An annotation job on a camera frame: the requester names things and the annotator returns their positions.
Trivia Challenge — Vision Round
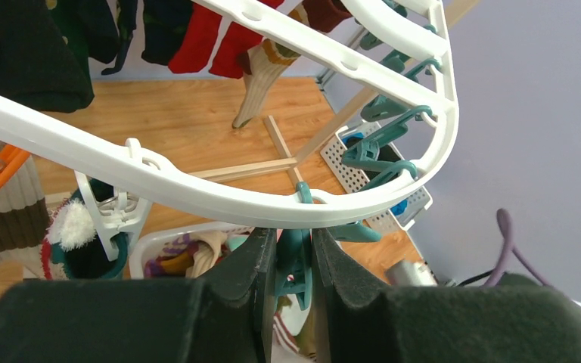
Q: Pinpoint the white side basket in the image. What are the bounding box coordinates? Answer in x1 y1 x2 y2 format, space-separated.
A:
320 121 433 234

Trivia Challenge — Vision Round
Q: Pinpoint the white round clip hanger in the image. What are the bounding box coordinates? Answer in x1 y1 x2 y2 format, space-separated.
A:
0 1 459 228

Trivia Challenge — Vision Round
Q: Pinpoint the blue folded garment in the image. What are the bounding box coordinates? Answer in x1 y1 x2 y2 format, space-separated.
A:
342 132 408 217

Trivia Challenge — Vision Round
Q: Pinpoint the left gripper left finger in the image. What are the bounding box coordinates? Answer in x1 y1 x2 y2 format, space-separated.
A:
0 228 277 362

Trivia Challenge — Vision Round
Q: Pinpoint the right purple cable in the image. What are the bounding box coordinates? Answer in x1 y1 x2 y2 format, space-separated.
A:
484 208 581 327

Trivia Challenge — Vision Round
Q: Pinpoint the white sock laundry basket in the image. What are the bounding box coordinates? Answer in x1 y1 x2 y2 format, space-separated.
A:
128 222 315 362

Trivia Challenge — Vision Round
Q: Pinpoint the teal clip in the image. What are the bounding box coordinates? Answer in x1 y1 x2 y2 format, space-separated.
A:
274 182 315 312

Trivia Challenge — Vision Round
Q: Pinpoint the white clip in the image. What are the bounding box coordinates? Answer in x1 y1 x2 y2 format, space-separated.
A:
73 138 154 262

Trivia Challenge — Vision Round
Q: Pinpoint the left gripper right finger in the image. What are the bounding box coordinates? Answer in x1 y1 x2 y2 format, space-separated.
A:
312 228 581 362

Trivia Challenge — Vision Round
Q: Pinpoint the red hanging sock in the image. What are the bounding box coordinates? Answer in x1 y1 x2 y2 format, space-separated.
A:
167 4 263 79

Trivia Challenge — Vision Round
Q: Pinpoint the beige brown striped sock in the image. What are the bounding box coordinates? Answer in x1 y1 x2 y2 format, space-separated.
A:
0 154 50 278

